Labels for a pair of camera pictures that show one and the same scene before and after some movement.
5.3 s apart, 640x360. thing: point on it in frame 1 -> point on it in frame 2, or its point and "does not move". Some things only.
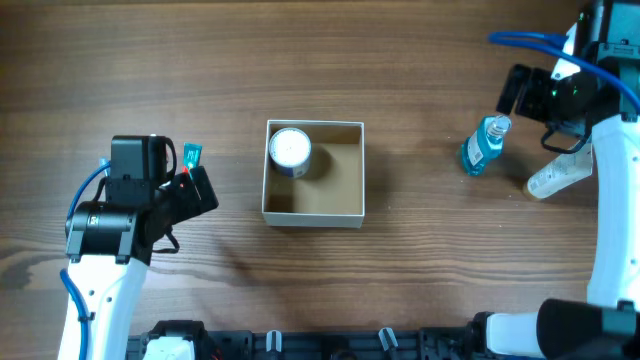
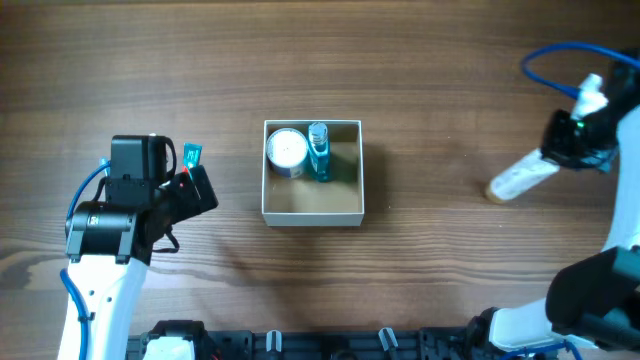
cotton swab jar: [289, 152] does not move
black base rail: [457, 342] does not move
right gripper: [513, 89] -> [560, 148]
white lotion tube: [565, 171] -> [529, 173]
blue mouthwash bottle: [485, 144] -> [319, 150]
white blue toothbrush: [102, 162] does not move
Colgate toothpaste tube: [191, 156] does not move
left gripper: [203, 187] does not move
